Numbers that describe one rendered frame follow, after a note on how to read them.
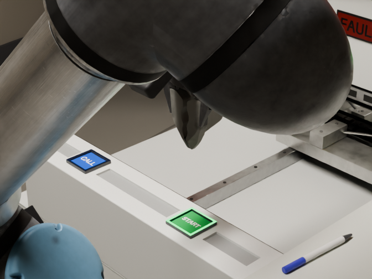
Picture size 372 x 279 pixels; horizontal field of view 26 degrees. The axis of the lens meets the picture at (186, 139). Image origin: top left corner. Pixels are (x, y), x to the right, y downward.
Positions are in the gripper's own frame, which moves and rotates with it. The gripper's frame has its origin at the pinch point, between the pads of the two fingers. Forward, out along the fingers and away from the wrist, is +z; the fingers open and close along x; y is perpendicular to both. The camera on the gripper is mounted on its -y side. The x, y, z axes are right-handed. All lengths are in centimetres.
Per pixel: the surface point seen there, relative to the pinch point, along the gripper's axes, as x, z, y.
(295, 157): 17, 27, 47
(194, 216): 0.8, 14.2, 2.2
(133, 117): 186, 110, 140
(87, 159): 26.5, 14.1, 1.0
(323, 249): -19.0, 13.2, 8.8
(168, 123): 170, 110, 148
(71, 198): 25.0, 19.3, -3.9
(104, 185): 18.3, 14.5, -1.7
